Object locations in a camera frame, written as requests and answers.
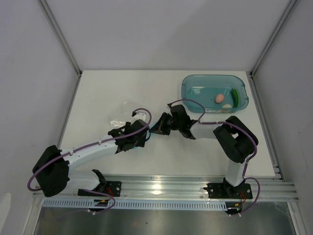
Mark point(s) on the brown egg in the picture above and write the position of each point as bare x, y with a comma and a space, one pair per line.
219, 98

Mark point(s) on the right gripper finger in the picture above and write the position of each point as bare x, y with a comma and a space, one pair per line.
160, 128
164, 118

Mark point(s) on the white slotted cable duct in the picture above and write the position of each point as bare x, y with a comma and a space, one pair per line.
136, 204

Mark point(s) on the blue plastic tub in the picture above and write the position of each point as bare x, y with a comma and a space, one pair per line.
200, 90

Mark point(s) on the left aluminium corner post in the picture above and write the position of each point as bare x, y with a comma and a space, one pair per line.
59, 35

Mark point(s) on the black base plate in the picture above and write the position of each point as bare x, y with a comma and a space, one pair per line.
112, 188
221, 191

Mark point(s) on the clear zip top bag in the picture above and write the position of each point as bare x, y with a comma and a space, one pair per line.
123, 114

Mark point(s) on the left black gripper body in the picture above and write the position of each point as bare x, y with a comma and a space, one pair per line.
140, 142

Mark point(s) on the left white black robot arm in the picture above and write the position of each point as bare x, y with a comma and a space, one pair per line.
56, 169

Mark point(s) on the aluminium corner post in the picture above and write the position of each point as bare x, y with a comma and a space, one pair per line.
59, 35
282, 22

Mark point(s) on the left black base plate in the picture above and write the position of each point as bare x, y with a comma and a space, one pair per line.
112, 188

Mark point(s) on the right aluminium side rail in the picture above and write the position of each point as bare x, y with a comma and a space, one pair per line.
268, 138

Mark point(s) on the right aluminium corner post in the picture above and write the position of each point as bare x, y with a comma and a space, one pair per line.
282, 22

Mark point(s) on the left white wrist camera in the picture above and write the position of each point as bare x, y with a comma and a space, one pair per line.
139, 115

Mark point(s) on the green cucumber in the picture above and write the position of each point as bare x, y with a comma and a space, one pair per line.
235, 97

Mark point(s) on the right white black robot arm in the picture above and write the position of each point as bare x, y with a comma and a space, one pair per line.
236, 140

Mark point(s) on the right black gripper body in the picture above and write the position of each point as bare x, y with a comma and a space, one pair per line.
170, 124

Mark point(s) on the white egg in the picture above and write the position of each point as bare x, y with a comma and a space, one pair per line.
227, 106

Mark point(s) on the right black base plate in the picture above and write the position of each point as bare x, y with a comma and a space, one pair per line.
221, 191

